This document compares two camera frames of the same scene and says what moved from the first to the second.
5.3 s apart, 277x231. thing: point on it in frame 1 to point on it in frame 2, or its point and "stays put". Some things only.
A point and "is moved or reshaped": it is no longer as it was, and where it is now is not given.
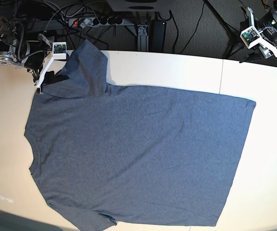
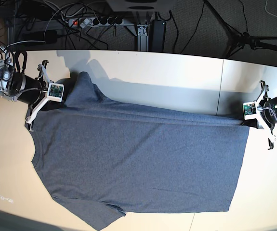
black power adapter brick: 157,36 stays put
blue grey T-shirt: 141,156 is moved or reshaped
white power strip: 96,22 stays put
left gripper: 41,76 to 49,106
